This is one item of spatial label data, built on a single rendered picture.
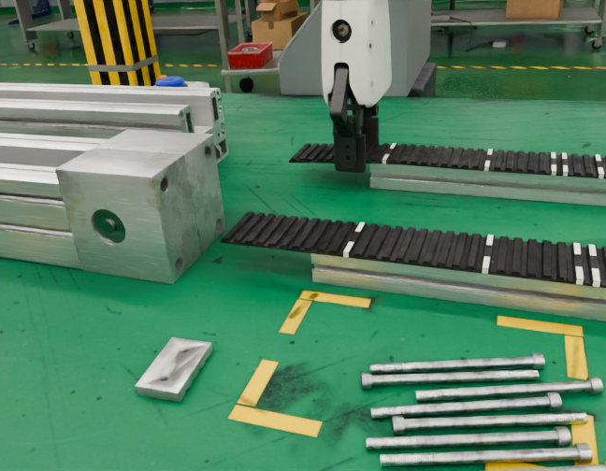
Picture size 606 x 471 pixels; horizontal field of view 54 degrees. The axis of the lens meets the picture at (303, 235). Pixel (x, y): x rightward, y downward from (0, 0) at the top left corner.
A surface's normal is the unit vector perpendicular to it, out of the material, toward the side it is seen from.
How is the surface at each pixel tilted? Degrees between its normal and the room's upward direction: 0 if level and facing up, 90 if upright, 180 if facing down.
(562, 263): 0
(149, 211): 90
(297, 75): 90
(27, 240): 90
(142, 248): 90
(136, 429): 0
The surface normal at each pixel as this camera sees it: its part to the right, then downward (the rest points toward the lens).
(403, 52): -0.29, 0.47
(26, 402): -0.07, -0.88
